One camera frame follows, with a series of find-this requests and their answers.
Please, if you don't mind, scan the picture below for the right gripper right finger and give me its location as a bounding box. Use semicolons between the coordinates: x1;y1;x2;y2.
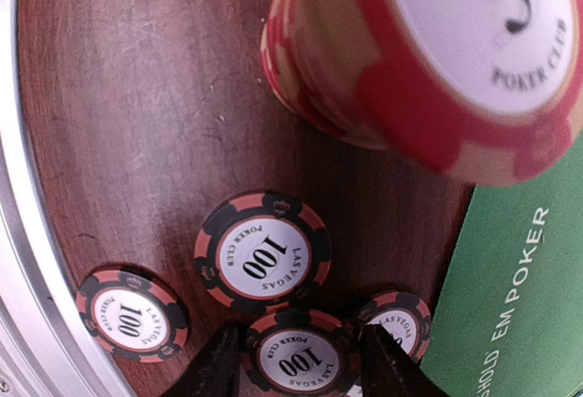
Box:
359;325;446;397

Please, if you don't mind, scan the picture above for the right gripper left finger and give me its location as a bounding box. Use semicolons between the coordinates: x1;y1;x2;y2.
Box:
162;323;241;397

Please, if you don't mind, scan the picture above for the hundred chip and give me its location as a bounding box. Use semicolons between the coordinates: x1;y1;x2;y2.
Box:
241;309;361;396
348;290;432;362
76;264;191;363
194;191;332;314

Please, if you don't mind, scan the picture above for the round green poker mat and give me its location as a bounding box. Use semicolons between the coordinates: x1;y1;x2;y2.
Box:
422;143;582;396

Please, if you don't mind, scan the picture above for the red five chip stack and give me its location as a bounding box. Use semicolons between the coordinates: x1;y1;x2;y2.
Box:
261;0;582;187

